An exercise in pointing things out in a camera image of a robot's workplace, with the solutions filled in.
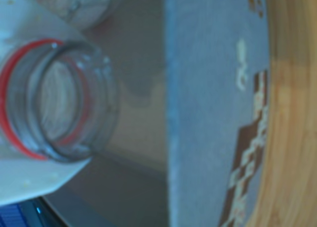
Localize clear bottle barcode red label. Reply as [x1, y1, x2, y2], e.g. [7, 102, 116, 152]
[0, 38, 119, 165]

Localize grey cardboard box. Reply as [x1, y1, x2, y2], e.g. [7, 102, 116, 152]
[42, 0, 270, 227]

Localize clear bottle Coca-Cola script label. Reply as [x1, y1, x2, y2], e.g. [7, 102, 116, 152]
[32, 0, 111, 31]

